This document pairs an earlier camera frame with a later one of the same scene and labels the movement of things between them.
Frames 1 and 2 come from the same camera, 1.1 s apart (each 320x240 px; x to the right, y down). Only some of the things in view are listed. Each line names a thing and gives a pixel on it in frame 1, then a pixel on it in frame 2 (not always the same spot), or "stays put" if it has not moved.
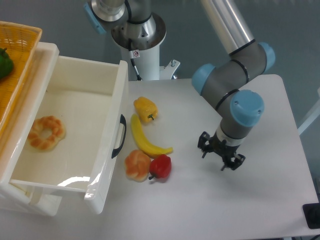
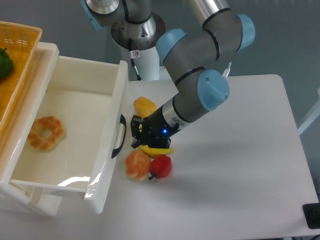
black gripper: [221, 148] to [156, 132]
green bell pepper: [6, 63] stays put
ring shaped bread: [37, 141] stays put
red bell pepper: [160, 166] stays put
